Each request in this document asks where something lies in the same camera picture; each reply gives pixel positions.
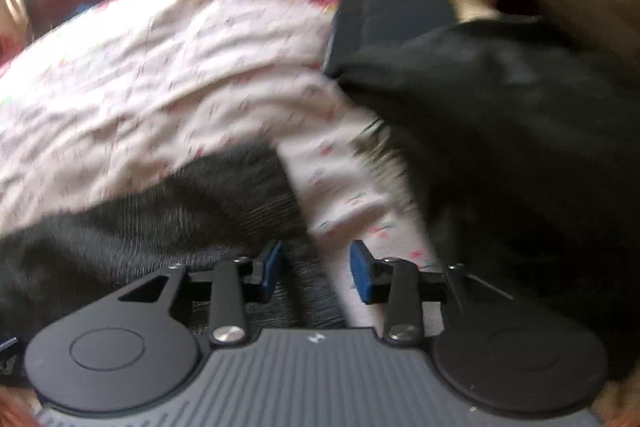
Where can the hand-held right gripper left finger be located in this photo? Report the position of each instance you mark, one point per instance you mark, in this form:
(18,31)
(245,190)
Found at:
(272,269)

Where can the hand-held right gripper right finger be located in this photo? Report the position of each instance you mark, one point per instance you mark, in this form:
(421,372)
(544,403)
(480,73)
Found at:
(361,272)

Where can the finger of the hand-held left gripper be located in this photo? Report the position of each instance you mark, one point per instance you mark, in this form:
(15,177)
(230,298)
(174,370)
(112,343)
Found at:
(6,354)

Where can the dark grey plaid pants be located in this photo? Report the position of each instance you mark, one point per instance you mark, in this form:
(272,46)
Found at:
(150,227)

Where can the floral bed sheet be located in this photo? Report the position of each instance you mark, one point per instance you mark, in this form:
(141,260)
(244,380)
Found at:
(175,82)

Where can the folded dark navy cloth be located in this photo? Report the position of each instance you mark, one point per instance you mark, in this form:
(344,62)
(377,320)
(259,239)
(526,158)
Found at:
(390,17)

